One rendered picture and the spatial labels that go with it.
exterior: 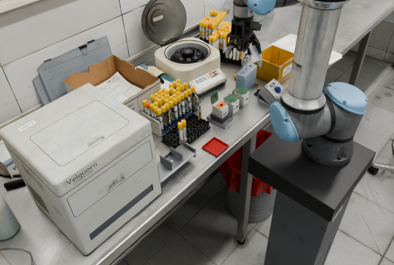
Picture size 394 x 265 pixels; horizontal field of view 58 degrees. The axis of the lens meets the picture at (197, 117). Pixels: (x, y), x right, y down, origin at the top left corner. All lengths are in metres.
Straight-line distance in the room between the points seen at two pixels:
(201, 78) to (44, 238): 0.83
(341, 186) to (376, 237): 1.14
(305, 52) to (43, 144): 0.66
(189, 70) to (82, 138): 0.66
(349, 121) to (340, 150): 0.12
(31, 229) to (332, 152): 0.90
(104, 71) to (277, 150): 0.77
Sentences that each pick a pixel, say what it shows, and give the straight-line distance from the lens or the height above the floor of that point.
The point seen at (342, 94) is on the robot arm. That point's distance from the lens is 1.05.
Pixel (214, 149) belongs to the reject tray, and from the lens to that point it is 1.25.
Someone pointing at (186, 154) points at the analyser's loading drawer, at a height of 0.92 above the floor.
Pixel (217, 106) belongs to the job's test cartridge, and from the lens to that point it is 1.31.
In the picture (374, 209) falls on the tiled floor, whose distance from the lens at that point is 2.36.
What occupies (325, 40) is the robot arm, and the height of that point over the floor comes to 1.37.
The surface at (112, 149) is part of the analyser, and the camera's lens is 0.88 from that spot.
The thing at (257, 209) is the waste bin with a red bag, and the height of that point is 0.15.
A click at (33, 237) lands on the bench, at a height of 0.87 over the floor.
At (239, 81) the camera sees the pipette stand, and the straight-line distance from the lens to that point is 1.45.
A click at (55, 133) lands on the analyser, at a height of 1.17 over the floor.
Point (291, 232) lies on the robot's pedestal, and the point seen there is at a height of 0.57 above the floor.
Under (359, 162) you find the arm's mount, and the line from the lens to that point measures 1.21.
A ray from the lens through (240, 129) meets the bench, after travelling 1.33.
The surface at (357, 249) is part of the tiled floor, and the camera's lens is 2.17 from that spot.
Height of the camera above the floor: 1.76
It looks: 40 degrees down
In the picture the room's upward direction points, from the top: 2 degrees counter-clockwise
